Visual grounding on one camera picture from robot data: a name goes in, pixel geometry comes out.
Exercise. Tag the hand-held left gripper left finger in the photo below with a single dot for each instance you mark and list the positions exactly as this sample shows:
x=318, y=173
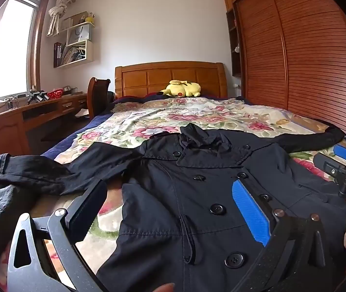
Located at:
x=81, y=210

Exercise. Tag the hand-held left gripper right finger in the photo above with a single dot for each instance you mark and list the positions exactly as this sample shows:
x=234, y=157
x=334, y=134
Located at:
x=250, y=213

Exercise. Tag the black coat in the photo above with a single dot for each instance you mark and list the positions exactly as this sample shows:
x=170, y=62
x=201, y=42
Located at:
x=167, y=206

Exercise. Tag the person's left hand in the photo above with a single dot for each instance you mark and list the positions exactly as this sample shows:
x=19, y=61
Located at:
x=162, y=288

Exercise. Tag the navy bedsheet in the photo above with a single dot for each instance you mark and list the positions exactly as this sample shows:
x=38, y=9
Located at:
x=66, y=141

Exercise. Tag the wooden desk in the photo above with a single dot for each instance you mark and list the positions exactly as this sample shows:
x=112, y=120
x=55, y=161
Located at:
x=5, y=127

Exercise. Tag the wooden slatted wardrobe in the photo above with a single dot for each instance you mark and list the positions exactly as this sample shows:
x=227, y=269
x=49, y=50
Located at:
x=297, y=51

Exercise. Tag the wooden chair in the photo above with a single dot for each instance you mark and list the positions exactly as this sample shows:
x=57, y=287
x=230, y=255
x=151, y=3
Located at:
x=95, y=97

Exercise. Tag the red basket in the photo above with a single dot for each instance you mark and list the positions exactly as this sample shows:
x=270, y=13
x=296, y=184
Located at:
x=55, y=93

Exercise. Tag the spare black gripper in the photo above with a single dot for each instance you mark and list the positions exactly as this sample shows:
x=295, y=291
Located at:
x=43, y=95
x=33, y=96

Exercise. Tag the floral blanket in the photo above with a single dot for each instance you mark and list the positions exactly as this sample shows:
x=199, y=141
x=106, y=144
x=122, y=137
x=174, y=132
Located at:
x=173, y=112

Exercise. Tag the yellow plush toy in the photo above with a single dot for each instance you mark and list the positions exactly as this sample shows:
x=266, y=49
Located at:
x=179, y=89

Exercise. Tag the wooden headboard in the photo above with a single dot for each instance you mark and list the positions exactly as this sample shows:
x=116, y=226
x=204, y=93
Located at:
x=160, y=79

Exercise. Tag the row of books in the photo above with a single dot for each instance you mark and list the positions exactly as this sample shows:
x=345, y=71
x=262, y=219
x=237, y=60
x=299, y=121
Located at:
x=69, y=54

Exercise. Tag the dark wooden niche shelf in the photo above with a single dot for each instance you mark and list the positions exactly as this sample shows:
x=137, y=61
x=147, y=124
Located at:
x=233, y=36

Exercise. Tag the window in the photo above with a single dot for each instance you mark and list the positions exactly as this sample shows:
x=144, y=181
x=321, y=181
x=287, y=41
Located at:
x=11, y=51

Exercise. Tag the white paper bag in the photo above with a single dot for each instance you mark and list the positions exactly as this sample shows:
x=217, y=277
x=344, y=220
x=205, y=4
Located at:
x=80, y=33

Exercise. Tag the cardboard box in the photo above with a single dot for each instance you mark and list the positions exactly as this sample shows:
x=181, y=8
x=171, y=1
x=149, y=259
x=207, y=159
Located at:
x=74, y=21

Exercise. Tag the yellow cup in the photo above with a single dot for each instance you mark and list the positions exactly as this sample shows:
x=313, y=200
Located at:
x=89, y=19

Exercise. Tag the tied beige curtain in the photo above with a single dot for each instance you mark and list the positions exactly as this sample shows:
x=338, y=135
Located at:
x=58, y=9

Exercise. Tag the white wall shelf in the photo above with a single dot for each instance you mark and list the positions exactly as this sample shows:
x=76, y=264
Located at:
x=89, y=51

